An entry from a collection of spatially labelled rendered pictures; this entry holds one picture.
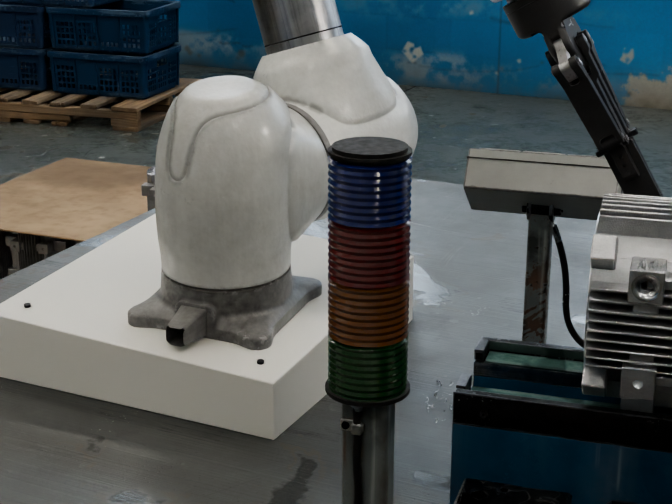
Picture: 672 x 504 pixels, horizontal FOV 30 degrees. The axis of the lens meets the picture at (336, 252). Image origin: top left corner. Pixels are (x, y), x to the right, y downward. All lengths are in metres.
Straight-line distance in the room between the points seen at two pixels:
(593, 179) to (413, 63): 5.99
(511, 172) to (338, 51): 0.27
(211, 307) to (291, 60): 0.32
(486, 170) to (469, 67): 5.83
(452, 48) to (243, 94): 5.90
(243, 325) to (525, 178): 0.36
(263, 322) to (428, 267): 0.52
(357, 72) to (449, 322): 0.37
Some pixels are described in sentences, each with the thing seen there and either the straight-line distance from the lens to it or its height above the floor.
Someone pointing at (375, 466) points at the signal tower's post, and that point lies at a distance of 0.97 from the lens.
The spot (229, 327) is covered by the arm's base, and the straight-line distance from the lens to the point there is 1.43.
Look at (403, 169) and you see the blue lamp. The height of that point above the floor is 1.21.
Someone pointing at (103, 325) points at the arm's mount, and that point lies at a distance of 1.49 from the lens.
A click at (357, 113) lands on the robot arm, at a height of 1.10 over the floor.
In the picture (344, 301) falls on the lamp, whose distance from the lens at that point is 0.90.
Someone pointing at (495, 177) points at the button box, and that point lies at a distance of 1.42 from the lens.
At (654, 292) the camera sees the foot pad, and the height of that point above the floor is 1.06.
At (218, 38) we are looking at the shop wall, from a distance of 7.95.
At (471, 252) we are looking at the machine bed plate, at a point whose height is 0.80.
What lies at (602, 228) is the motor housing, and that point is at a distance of 1.15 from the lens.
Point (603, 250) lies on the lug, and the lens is 1.12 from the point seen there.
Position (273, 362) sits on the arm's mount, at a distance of 1.39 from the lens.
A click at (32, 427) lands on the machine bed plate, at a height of 0.80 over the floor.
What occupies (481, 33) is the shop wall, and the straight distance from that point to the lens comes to 7.20.
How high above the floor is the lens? 1.43
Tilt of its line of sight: 19 degrees down
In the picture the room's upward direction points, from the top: straight up
